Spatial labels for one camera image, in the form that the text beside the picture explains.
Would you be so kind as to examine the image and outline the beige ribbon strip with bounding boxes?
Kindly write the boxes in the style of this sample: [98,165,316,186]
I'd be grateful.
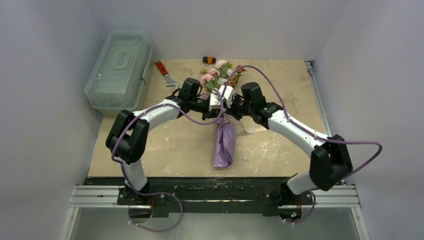
[211,77,269,135]

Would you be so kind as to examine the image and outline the pink rose stem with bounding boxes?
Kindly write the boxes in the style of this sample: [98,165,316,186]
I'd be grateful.
[200,68,222,93]

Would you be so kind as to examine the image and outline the pink purple wrapping paper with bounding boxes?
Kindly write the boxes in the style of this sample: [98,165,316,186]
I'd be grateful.
[213,116,237,168]

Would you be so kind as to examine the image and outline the white and orange rose stems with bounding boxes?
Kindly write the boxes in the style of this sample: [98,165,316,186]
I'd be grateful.
[213,60,247,87]

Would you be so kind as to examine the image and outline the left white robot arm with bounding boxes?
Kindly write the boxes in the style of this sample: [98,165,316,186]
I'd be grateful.
[105,78,214,205]

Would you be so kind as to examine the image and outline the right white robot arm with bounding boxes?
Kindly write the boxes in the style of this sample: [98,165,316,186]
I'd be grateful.
[217,82,353,206]

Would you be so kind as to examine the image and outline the small orange black tool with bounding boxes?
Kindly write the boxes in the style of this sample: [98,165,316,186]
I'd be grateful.
[202,56,217,65]

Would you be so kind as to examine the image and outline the clear plastic storage box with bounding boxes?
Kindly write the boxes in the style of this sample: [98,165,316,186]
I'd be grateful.
[84,30,154,117]

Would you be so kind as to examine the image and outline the orange handled adjustable wrench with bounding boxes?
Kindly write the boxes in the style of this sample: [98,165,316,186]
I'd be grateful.
[154,60,180,89]

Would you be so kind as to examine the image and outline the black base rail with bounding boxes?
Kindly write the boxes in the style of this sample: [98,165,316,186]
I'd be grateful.
[82,176,342,219]

